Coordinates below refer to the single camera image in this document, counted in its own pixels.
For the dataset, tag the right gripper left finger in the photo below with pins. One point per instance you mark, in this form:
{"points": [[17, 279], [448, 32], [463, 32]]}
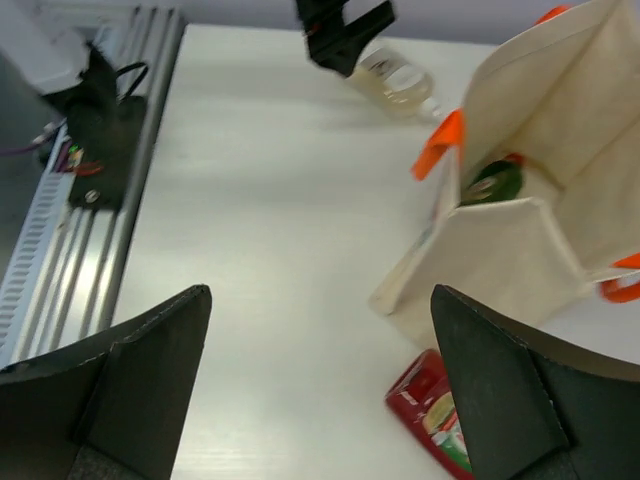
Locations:
{"points": [[110, 406]]}

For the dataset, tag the green dish soap bottle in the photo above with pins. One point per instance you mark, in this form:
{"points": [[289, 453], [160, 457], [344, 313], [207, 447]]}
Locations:
{"points": [[500, 180]]}

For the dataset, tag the white slotted cable duct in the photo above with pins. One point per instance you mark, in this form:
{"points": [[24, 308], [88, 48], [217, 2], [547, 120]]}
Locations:
{"points": [[33, 243]]}

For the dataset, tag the left small circuit board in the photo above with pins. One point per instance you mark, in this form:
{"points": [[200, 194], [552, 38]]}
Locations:
{"points": [[71, 160]]}

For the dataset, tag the cream canvas tote bag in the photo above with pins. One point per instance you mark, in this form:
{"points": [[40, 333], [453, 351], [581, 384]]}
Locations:
{"points": [[564, 94]]}

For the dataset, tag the clear liquid soap bottle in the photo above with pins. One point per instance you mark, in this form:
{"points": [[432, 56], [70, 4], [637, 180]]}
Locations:
{"points": [[394, 83]]}

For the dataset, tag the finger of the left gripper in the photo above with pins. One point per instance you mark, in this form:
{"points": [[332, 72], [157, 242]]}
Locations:
{"points": [[337, 45]]}

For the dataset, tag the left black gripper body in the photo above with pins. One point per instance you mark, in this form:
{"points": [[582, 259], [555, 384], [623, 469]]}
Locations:
{"points": [[313, 12]]}

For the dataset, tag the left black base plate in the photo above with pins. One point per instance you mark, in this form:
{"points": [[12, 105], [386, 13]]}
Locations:
{"points": [[110, 138]]}

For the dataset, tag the aluminium mounting rail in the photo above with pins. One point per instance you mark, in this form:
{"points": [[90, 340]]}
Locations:
{"points": [[66, 268]]}

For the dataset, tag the red dish soap bottle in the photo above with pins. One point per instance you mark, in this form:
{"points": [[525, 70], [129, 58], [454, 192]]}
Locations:
{"points": [[422, 400]]}

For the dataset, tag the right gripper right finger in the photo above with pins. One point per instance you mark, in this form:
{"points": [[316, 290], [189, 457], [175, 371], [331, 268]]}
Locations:
{"points": [[531, 405]]}

